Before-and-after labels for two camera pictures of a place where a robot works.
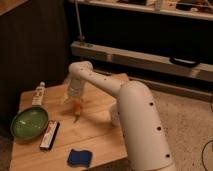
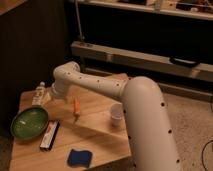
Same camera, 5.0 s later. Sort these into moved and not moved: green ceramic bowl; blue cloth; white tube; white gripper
Moved: white gripper
Not moved: blue cloth; green ceramic bowl; white tube
